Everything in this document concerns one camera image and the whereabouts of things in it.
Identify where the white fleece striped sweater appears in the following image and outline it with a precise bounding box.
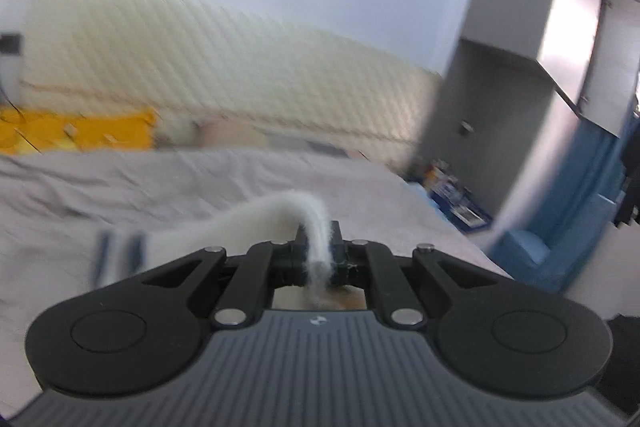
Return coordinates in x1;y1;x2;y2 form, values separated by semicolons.
93;191;366;310

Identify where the blue storage tray with items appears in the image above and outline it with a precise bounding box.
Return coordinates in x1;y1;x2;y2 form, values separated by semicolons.
406;158;494;234

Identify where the blue curtain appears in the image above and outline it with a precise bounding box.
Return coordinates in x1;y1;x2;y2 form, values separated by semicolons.
489;115;638;293

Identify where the cream quilted mattress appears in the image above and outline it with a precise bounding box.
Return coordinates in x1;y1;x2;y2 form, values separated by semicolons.
20;0;442;167

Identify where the grey bed sheet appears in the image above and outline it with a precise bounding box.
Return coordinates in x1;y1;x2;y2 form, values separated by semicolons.
1;148;491;415

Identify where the grey wardrobe cabinet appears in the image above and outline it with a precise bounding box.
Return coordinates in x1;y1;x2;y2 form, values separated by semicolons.
416;0;601;251

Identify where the yellow cloth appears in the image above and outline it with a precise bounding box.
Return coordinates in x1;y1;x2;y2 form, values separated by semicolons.
1;107;156;155

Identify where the wall socket with charger cable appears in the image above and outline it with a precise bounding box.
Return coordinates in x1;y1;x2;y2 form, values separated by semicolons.
459;120;474;138

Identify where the black wall socket left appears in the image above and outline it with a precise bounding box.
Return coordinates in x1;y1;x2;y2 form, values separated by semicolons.
0;32;22;56

